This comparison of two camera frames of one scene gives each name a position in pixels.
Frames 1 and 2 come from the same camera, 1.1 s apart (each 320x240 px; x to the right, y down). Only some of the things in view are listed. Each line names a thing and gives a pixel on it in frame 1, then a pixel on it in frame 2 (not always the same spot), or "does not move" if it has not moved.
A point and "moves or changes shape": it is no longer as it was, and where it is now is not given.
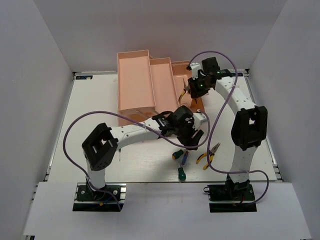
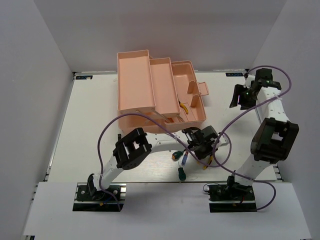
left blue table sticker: (84, 77) does not move
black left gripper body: (185, 131) -> (205, 149)
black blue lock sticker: (238, 74) does not move
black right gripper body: (199, 85) -> (247, 98)
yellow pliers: (186, 88) moves or changes shape
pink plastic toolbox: (147, 86) does not move
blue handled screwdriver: (185, 157) does not move
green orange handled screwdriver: (176, 154) does not move
